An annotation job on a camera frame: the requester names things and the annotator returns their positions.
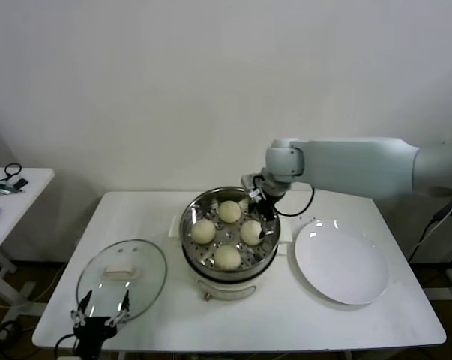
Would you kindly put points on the white side table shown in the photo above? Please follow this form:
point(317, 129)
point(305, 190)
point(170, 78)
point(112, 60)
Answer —
point(27, 204)

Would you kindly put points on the small black gadget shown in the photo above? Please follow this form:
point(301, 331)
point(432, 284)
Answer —
point(22, 183)

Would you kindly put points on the black power adapter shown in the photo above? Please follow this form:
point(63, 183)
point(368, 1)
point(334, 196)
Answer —
point(446, 210)

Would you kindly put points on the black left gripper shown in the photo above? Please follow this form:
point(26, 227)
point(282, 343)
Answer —
point(94, 330)

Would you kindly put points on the scattered dark crumbs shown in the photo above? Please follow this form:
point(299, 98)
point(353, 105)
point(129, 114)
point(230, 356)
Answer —
point(306, 217)

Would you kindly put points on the white electric cooking pot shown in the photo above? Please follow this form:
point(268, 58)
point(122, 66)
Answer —
point(225, 290)

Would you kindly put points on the white round plate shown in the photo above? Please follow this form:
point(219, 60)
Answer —
point(338, 262)

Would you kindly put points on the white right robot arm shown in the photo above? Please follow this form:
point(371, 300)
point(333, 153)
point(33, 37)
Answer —
point(360, 165)

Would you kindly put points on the stainless steel steamer basket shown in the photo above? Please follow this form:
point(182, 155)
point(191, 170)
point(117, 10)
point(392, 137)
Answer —
point(195, 210)

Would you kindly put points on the round glass pot lid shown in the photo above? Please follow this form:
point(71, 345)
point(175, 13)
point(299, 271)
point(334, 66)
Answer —
point(143, 262)

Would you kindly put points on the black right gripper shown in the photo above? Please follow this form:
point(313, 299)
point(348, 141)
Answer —
point(268, 208)

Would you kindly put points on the white steamed baozi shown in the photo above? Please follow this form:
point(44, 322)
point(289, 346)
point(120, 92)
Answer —
point(251, 232)
point(204, 231)
point(229, 212)
point(227, 257)

